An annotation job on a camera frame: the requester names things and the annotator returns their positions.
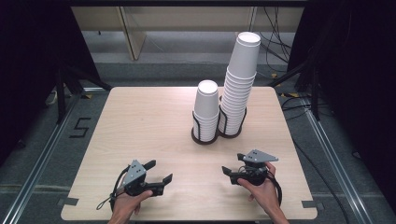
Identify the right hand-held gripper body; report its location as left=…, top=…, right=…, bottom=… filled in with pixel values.
left=230, top=148, right=280, bottom=188

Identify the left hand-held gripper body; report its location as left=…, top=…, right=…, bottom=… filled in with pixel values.
left=120, top=159, right=164, bottom=198

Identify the black wire cup holder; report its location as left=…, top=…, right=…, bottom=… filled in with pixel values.
left=191, top=110, right=220, bottom=146
left=217, top=95, right=248, bottom=139

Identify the short stack of white cups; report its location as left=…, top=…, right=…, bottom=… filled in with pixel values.
left=192, top=79, right=220, bottom=143

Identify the tall stack of white cups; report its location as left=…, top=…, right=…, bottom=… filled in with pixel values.
left=218, top=31, right=262, bottom=136

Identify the person's right hand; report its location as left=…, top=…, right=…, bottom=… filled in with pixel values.
left=236, top=161, right=280, bottom=217

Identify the person's left hand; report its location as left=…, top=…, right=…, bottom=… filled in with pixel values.
left=109, top=189, right=154, bottom=219

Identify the grey tape strip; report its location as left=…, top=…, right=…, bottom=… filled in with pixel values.
left=301, top=200, right=325, bottom=210
left=57, top=197, right=79, bottom=207

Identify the black metal stand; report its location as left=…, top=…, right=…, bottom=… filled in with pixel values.
left=266, top=57, right=322, bottom=122
left=54, top=61, right=114, bottom=125

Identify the dark curtain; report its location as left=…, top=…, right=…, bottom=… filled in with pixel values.
left=286, top=0, right=396, bottom=216
left=0, top=0, right=102, bottom=166

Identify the beige wooden shelf unit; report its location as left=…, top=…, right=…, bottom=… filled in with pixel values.
left=71, top=6, right=305, bottom=62

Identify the left hand-held gripper cable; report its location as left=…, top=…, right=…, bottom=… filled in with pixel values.
left=95, top=165, right=131, bottom=213

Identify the hand-held gripper cable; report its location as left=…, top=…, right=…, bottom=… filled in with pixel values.
left=264, top=171, right=284, bottom=207
left=95, top=165, right=131, bottom=213

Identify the right hand-held gripper cable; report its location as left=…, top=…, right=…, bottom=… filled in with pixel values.
left=264, top=171, right=284, bottom=207

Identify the black floor cable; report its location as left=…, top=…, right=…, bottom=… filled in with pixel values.
left=280, top=94, right=350, bottom=224

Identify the metal floor rail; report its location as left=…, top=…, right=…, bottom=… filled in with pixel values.
left=301, top=98, right=379, bottom=224
left=1, top=91, right=82, bottom=224

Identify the bundle of black hanging cables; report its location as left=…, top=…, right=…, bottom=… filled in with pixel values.
left=257, top=6, right=294, bottom=79

